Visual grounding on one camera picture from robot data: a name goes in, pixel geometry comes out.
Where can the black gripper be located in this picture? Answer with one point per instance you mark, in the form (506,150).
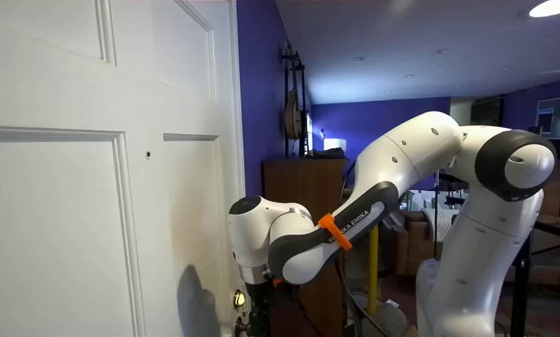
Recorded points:
(261,309)

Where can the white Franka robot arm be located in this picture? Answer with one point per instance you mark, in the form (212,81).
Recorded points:
(472,274)

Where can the brown wooden cabinet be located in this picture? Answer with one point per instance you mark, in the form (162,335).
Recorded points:
(298,180)

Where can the white panelled door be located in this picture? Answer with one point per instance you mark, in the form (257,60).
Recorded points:
(74,217)

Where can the white glowing screen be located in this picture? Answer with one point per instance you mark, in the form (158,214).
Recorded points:
(334,144)

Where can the black metal stand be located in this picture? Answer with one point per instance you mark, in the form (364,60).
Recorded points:
(521,287)

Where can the dark tall bookshelf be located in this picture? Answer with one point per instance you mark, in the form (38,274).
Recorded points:
(486,111)

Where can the round ceiling light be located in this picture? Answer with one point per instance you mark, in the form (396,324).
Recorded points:
(553,8)

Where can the grey stand base plate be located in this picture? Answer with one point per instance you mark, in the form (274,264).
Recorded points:
(384,319)

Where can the glass fronted wall cabinet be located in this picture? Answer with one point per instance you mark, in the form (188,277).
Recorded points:
(557,116)

